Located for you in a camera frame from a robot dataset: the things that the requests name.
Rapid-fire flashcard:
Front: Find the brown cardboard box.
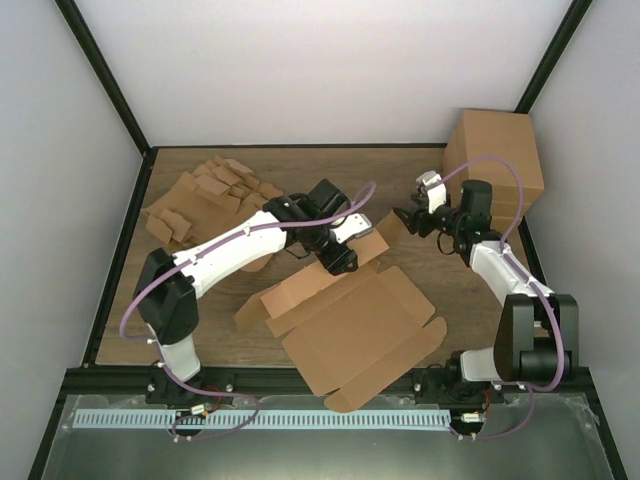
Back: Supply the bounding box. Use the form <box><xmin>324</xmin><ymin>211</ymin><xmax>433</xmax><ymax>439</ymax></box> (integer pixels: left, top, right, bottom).
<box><xmin>234</xmin><ymin>213</ymin><xmax>447</xmax><ymax>413</ymax></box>

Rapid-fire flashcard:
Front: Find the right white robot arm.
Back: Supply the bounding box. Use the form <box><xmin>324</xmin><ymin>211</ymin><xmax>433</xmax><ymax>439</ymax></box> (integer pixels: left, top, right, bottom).
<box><xmin>394</xmin><ymin>171</ymin><xmax>579</xmax><ymax>403</ymax></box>

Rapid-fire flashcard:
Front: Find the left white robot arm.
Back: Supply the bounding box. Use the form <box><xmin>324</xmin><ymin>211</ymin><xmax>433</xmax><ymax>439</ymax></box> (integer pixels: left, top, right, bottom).
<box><xmin>129</xmin><ymin>179</ymin><xmax>372</xmax><ymax>404</ymax></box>

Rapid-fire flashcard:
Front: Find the bottom folded cardboard box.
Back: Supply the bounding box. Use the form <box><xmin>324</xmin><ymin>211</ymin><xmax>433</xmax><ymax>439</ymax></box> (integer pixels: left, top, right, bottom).
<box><xmin>491</xmin><ymin>215</ymin><xmax>523</xmax><ymax>234</ymax></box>

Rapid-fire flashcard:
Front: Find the folded cardboard box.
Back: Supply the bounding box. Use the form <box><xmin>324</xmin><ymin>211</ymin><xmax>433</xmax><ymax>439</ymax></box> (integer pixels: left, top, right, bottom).
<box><xmin>491</xmin><ymin>215</ymin><xmax>523</xmax><ymax>234</ymax></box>
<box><xmin>491</xmin><ymin>185</ymin><xmax>541</xmax><ymax>217</ymax></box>
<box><xmin>443</xmin><ymin>109</ymin><xmax>544</xmax><ymax>195</ymax></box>

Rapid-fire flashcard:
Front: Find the middle folded cardboard box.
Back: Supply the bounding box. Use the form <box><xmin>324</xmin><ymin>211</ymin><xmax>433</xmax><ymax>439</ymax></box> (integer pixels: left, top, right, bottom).
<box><xmin>491</xmin><ymin>185</ymin><xmax>541</xmax><ymax>217</ymax></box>

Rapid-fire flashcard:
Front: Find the top folded cardboard box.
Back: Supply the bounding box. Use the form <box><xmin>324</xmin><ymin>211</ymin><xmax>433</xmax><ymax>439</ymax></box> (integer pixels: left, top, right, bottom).
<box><xmin>443</xmin><ymin>109</ymin><xmax>544</xmax><ymax>195</ymax></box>

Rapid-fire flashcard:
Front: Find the stack of flat cardboard blanks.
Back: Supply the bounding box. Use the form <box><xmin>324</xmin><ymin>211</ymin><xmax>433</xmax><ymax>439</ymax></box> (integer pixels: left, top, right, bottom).
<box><xmin>143</xmin><ymin>156</ymin><xmax>283</xmax><ymax>249</ymax></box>

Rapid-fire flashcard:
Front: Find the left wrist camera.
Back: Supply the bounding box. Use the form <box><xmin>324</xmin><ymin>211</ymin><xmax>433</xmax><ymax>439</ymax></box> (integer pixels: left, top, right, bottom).
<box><xmin>329</xmin><ymin>213</ymin><xmax>373</xmax><ymax>244</ymax></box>

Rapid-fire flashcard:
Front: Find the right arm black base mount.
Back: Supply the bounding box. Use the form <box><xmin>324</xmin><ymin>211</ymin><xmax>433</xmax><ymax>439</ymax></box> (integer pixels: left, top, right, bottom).
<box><xmin>412</xmin><ymin>350</ymin><xmax>491</xmax><ymax>404</ymax></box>

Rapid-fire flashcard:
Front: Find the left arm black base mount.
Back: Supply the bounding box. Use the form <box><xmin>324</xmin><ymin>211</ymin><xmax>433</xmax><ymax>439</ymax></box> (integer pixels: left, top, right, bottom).
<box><xmin>147</xmin><ymin>366</ymin><xmax>237</xmax><ymax>405</ymax></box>

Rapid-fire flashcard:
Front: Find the light blue slotted cable duct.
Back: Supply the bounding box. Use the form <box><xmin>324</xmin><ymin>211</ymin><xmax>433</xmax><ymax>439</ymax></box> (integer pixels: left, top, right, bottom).
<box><xmin>72</xmin><ymin>409</ymin><xmax>451</xmax><ymax>431</ymax></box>

